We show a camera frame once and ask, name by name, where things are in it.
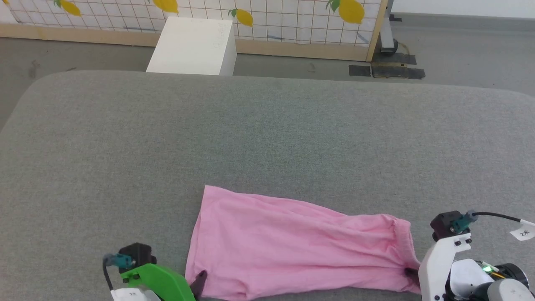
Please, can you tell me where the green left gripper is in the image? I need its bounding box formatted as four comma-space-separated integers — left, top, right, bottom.
119, 263, 208, 301

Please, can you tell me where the white box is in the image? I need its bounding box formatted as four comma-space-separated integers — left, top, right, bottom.
146, 17, 238, 77

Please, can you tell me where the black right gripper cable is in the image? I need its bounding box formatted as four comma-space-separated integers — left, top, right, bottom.
451, 210, 535, 235

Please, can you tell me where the black floor mat under post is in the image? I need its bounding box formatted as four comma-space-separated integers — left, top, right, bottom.
371, 53, 418, 66

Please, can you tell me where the long black floor mat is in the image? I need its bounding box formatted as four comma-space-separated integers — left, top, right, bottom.
371, 65, 426, 80

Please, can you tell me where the lemon print wooden frame screen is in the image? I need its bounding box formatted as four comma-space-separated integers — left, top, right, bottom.
0, 0, 389, 63

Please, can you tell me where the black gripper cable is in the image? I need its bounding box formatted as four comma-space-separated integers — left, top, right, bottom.
102, 253, 137, 291
451, 210, 535, 235

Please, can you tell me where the white paper cable tag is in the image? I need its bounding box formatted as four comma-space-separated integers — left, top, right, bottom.
510, 221, 535, 242

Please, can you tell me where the pink cloth garment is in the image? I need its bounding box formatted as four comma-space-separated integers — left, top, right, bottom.
185, 185, 422, 301

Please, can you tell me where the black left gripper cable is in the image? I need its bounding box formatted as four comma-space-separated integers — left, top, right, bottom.
102, 253, 137, 291

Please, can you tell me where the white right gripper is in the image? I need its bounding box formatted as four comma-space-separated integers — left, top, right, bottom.
404, 236, 473, 301

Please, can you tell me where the grey metal stand post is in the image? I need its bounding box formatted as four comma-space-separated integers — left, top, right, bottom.
378, 0, 400, 55

